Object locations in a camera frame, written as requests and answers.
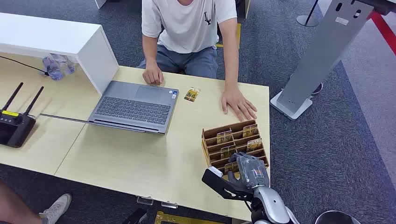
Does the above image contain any person's right hand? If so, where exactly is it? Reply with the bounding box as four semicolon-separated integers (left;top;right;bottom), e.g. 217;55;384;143
142;63;164;85

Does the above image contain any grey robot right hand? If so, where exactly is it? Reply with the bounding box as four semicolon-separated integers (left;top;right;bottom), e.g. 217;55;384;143
227;152;271;190

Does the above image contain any person's left hand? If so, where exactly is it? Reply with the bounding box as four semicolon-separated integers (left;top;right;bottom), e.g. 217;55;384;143
220;88;258;122

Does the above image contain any card in holder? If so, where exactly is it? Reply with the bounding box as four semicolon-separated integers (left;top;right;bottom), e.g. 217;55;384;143
246;138;263;153
224;162;240;175
242;124;259;138
220;145;236;160
216;130;233;144

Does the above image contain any yellow printed card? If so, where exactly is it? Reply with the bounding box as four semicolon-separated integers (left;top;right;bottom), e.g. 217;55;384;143
184;87;201;103

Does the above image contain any wooden card holder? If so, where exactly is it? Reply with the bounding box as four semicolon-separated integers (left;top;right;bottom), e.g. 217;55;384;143
201;119;270;175

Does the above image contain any person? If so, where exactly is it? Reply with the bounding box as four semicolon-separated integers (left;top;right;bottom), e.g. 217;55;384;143
137;0;258;122

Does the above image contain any person's leg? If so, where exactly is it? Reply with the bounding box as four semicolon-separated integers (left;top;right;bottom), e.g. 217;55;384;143
0;181;42;224

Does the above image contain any grey laptop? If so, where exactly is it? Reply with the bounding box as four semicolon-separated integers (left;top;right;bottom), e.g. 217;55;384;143
39;80;180;135

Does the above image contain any yellow stool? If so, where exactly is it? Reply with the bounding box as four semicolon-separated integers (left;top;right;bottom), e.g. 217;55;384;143
215;23;241;49

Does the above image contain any clear plastic water bottle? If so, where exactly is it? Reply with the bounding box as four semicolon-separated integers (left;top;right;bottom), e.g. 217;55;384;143
42;56;64;81
51;53;77;76

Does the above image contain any round dark base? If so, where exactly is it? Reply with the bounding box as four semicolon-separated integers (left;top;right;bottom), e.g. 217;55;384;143
314;210;361;224

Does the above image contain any grey kiosk stand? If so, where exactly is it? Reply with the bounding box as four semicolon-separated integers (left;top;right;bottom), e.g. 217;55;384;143
270;0;375;121

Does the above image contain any white desk shelf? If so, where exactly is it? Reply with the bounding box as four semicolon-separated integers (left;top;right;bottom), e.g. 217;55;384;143
0;12;120;95

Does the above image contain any stanchion pole with base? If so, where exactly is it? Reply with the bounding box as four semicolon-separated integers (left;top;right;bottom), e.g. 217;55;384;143
296;0;321;28

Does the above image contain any black box under desk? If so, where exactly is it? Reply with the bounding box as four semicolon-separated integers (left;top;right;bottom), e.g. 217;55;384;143
121;208;149;224

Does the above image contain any black remote controller with antennas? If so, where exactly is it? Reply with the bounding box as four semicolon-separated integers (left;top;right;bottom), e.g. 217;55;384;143
0;82;44;148

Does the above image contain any red barrier belt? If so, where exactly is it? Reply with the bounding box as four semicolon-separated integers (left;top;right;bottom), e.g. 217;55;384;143
367;11;396;56

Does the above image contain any white sneaker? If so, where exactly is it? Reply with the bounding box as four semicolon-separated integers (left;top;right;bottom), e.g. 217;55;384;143
38;193;73;224

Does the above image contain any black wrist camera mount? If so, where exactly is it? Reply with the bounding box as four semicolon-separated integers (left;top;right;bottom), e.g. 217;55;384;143
202;166;255;202

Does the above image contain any yellow floor frame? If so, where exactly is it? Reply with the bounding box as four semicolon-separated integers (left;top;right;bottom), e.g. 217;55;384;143
154;211;224;224

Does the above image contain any black cable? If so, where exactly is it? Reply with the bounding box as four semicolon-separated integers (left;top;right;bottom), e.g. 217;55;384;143
0;55;50;77

